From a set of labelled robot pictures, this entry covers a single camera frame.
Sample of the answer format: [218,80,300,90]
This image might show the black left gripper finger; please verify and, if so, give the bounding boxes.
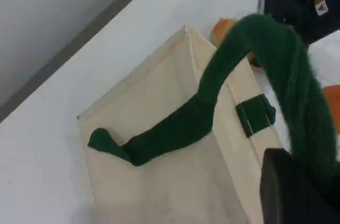
[259,148,340,224]

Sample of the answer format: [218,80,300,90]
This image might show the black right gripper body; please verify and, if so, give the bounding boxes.
[265,0,318,45]

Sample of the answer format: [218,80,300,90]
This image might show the white canvas bag green handles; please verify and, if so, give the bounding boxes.
[76,13,340,224]

